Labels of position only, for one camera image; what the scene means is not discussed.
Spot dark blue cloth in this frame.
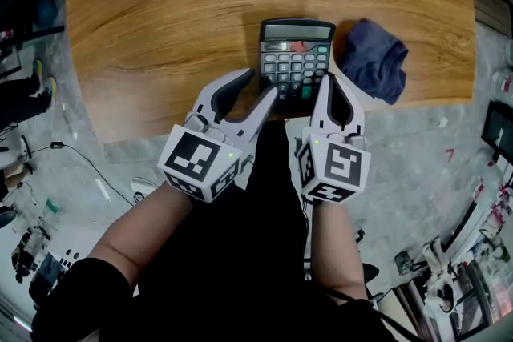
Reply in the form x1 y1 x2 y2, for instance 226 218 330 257
338 18 410 106

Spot black power cable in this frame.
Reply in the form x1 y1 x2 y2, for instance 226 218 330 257
27 139 135 207

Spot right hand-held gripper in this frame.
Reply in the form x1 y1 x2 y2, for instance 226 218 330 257
295 74 372 206

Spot black office chair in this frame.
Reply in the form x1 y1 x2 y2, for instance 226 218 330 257
352 227 386 301

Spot person's left forearm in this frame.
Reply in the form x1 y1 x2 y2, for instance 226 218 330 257
88 182 201 288

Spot person's black shirt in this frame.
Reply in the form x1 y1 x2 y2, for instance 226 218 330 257
31 119 402 342

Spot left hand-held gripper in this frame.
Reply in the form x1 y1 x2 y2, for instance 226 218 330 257
157 68 279 204

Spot person's right forearm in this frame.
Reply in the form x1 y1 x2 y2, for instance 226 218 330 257
310 199 370 304

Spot clear water jug red label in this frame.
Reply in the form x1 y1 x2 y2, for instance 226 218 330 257
491 70 513 95

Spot white board black squares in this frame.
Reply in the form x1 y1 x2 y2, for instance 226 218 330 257
39 235 105 285

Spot black calculator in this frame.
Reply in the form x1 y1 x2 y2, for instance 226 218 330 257
258 18 337 121

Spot black flat monitor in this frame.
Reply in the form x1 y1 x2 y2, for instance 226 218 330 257
480 99 513 165

